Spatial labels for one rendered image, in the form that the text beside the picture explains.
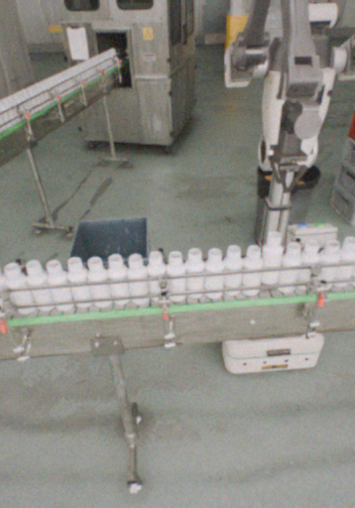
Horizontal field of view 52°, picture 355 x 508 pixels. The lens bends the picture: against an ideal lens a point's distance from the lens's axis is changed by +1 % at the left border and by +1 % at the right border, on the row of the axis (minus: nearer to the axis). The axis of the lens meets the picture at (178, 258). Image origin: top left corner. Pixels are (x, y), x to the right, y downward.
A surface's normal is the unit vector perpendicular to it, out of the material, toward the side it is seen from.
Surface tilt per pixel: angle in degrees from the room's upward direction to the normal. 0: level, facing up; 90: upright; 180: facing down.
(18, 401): 0
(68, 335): 90
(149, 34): 90
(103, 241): 90
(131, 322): 90
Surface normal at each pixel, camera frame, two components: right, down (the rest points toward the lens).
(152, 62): -0.23, 0.61
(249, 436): -0.04, -0.79
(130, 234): 0.08, 0.61
